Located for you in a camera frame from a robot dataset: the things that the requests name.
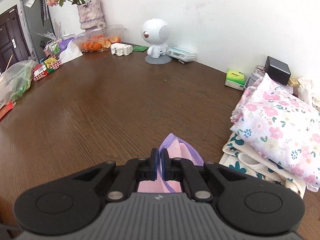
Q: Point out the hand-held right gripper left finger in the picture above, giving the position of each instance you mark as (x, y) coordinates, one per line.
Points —
(154, 164)

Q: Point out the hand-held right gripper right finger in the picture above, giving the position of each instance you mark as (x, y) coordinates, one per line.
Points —
(164, 165)

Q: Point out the pink blue purple mesh garment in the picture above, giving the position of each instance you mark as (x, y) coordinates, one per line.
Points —
(178, 150)

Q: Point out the white teal-flowered folded clothes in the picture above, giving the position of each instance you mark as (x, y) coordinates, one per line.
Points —
(240, 160)

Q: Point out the pink floral folded clothes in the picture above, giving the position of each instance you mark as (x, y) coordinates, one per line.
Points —
(277, 120)

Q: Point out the small battery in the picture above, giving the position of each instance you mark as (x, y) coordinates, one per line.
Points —
(182, 62)

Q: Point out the green tissue pack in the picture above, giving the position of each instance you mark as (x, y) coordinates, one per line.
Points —
(235, 78)

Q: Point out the clear plastic case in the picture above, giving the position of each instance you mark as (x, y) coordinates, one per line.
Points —
(181, 53)

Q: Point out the flat green packet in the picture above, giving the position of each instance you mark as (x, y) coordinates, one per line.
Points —
(140, 48)

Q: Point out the white plastic clip device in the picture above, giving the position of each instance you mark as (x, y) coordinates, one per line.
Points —
(121, 50)

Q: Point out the grey patterned pouch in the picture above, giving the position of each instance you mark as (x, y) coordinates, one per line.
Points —
(253, 78)

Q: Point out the white robot-shaped speaker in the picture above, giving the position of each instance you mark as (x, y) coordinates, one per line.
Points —
(156, 33)

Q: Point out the clear container of orange peels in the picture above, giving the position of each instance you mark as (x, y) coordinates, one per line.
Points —
(100, 41)

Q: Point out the white tissue paper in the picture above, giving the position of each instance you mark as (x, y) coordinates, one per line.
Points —
(70, 53)

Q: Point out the red checkered snack packet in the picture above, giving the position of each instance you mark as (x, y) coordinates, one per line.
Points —
(46, 68)

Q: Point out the black box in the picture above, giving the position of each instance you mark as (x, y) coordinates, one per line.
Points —
(277, 68)

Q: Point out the purple tissue package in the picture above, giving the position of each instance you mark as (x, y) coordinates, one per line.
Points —
(65, 42)

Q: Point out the small beige box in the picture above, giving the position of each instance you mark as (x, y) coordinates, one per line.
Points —
(293, 81)

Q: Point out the pink storage box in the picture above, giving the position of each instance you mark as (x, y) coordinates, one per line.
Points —
(52, 48)

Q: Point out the flat red packet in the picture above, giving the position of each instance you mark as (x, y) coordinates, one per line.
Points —
(6, 111)

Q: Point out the plastic bag of greens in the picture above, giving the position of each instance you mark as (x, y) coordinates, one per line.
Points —
(17, 82)

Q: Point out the white crumpled cloth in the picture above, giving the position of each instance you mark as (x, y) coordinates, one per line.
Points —
(307, 90)

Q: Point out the bundle of white sticks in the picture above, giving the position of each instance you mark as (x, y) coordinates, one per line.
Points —
(48, 33)

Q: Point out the grey refrigerator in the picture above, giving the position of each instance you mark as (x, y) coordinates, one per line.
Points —
(32, 30)

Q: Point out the dark brown door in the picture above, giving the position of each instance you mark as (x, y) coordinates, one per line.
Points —
(10, 37)

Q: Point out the paper tag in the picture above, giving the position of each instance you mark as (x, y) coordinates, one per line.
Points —
(30, 1)

